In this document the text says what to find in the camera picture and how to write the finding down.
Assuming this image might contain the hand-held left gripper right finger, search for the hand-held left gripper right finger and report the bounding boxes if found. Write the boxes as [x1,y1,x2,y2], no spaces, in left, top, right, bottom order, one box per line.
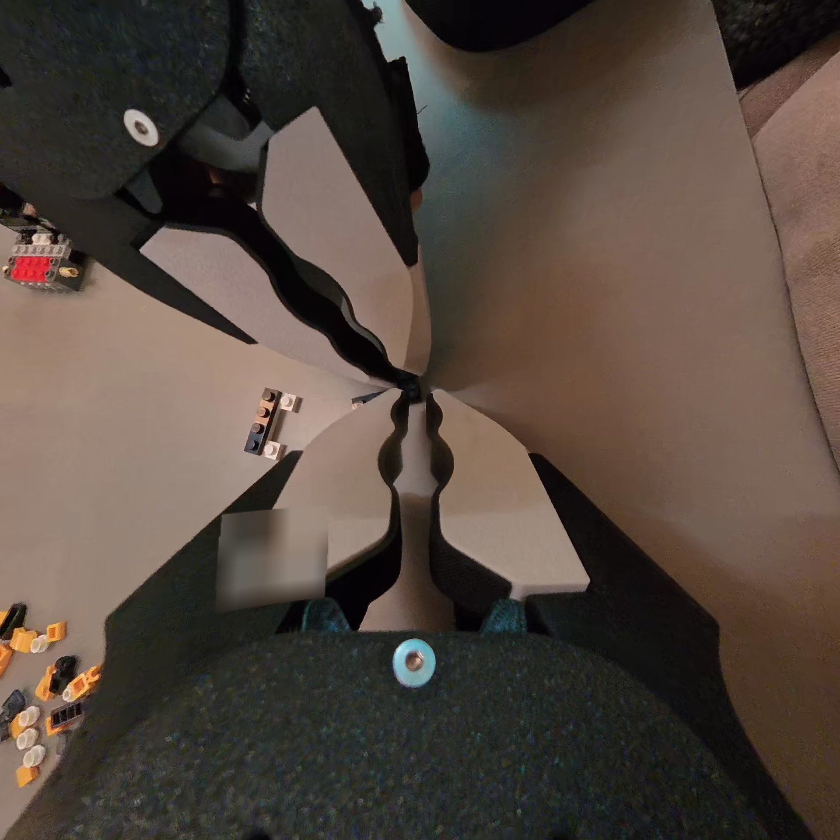
[423,388,590,598]

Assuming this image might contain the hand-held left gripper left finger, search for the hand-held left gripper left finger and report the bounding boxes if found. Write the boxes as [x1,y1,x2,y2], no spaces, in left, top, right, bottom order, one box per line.
[279,388,411,578]

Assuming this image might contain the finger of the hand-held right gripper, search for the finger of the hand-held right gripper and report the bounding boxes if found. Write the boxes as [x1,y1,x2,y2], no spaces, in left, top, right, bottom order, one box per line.
[140,222,403,389]
[258,107,432,388]

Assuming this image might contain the person's right forearm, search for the person's right forearm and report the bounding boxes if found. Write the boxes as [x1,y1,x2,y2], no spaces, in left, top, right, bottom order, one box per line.
[402,0,597,53]

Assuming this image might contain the black and white lego assembly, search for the black and white lego assembly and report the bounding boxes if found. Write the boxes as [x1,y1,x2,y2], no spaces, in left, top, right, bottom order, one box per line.
[243,387,304,462]

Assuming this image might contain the orange and black lego car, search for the orange and black lego car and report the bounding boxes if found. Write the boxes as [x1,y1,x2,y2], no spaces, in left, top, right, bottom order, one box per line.
[0,190,88,294]

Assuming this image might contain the pile of loose lego parts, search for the pile of loose lego parts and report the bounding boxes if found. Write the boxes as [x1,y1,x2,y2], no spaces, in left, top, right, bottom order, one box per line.
[0,601,106,790]

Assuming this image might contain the beige sweatshirt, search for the beige sweatshirt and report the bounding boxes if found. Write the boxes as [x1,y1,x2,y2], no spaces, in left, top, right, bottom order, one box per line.
[738,36,840,476]

